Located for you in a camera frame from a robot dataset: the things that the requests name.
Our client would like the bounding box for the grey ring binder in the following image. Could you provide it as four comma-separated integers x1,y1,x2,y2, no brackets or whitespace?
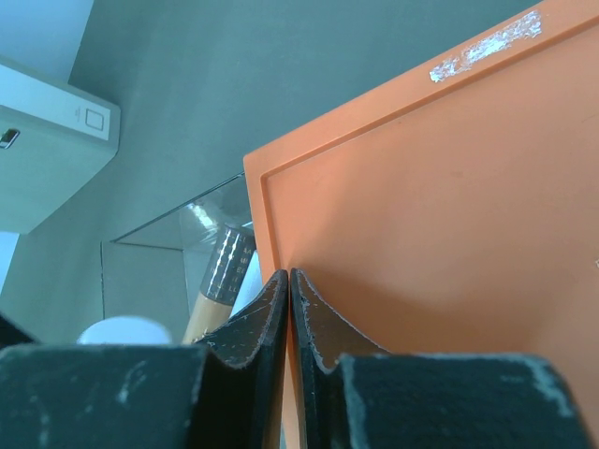
1,58,121,234

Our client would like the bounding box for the orange bottle grey cap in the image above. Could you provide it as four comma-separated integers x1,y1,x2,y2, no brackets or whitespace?
181,226,257,346

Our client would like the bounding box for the orange drawer box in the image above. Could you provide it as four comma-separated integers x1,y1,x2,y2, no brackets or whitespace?
244,1,598,433

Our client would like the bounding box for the clear drawer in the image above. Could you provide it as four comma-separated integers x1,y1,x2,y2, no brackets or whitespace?
100,173,252,342

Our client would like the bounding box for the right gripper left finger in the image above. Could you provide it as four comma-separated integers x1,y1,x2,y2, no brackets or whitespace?
1,270,288,448

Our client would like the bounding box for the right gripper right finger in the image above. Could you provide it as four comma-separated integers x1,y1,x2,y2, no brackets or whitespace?
290,269,592,448

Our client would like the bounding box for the lilac bottle white cap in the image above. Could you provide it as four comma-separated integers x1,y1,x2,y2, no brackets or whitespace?
77,316,172,345

